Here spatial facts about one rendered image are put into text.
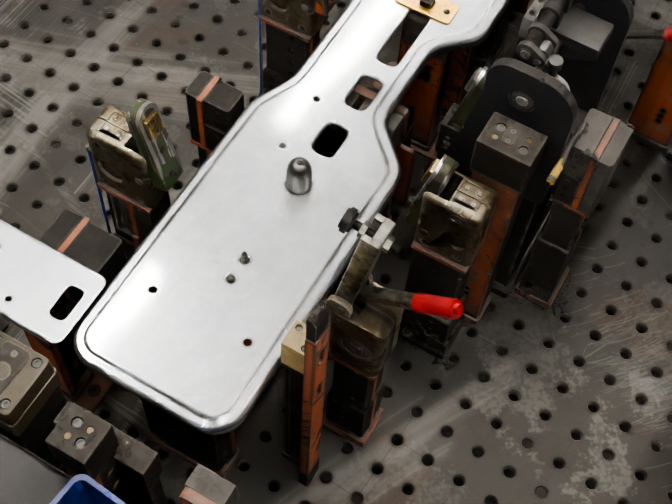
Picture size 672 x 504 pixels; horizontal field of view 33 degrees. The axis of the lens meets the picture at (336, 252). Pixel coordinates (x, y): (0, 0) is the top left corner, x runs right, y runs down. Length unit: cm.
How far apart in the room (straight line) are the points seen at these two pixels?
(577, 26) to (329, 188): 35
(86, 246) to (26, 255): 7
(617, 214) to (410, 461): 52
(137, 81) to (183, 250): 58
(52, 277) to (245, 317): 23
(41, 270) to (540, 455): 71
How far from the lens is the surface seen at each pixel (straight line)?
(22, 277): 138
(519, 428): 162
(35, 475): 124
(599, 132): 141
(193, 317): 132
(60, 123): 186
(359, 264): 117
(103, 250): 140
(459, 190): 134
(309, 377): 122
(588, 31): 140
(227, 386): 129
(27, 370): 126
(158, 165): 139
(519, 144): 133
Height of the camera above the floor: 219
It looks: 61 degrees down
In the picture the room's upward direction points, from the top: 5 degrees clockwise
